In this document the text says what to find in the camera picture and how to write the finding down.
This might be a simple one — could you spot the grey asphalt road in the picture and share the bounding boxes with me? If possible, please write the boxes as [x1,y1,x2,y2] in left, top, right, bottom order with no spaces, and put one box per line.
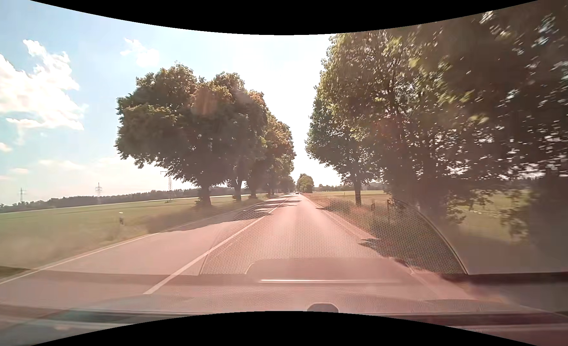
[0,193,439,308]

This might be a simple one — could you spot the row of trees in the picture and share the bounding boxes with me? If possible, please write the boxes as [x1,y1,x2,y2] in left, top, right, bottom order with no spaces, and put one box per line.
[115,64,297,208]
[305,0,568,270]

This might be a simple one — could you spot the road markings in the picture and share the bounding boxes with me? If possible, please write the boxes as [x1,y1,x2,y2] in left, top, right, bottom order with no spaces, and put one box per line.
[0,194,376,295]

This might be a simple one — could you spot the car's own bonnet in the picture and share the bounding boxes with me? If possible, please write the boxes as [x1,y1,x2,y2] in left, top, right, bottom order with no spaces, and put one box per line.
[0,268,568,346]

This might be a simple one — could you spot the distant wood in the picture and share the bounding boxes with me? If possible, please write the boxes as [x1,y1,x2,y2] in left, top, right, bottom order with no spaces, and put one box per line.
[0,186,239,215]

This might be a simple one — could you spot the green grass field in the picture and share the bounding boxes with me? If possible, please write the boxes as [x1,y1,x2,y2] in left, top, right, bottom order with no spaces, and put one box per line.
[305,190,568,276]
[0,194,270,284]

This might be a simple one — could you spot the wire fence with posts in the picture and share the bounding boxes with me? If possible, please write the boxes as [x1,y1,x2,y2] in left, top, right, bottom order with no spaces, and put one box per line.
[368,198,410,213]

